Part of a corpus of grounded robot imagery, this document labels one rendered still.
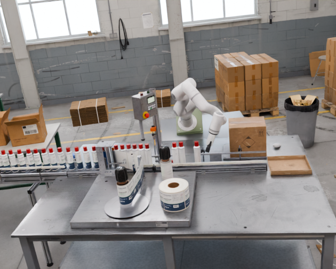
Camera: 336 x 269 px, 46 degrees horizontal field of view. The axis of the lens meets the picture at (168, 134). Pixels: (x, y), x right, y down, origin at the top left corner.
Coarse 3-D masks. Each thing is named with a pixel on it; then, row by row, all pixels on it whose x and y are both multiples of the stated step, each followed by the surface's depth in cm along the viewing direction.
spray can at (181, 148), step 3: (180, 141) 318; (180, 144) 316; (180, 147) 317; (183, 147) 317; (180, 150) 317; (183, 150) 317; (180, 153) 318; (183, 153) 318; (180, 156) 319; (183, 156) 319; (180, 159) 320; (183, 159) 320; (180, 162) 322; (183, 162) 321
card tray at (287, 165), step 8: (272, 160) 326; (280, 160) 324; (288, 160) 323; (296, 160) 321; (304, 160) 320; (272, 168) 313; (280, 168) 312; (288, 168) 310; (296, 168) 309; (304, 168) 308
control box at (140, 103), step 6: (132, 96) 312; (138, 96) 311; (144, 96) 310; (132, 102) 313; (138, 102) 309; (144, 102) 310; (138, 108) 311; (144, 108) 311; (138, 114) 314; (144, 114) 312; (150, 114) 318
